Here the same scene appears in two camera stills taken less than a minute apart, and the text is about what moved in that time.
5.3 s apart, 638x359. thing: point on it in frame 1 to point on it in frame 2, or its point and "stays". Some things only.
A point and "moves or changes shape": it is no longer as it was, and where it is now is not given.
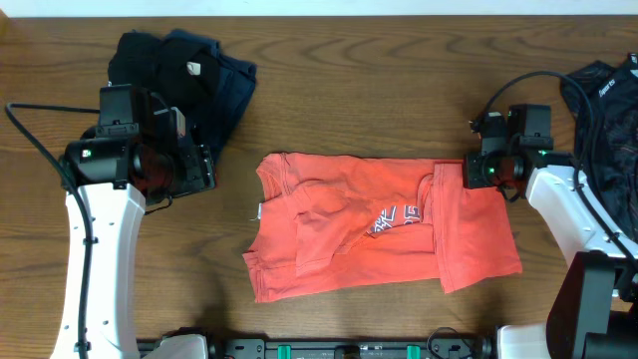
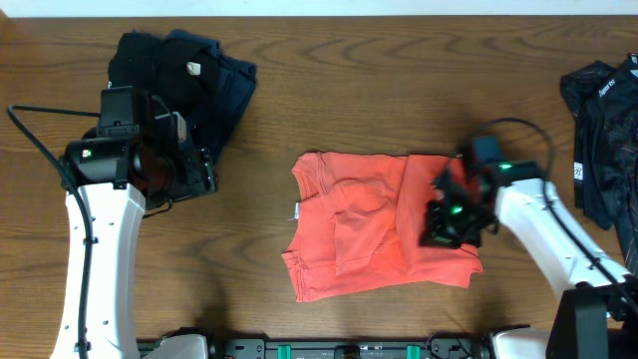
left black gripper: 199,173 stays
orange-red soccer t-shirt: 332,220 moves or changes shape
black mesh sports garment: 603,100 stays
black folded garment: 174,73 stays
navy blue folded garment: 209,122 stays
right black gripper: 472,176 to 436,232
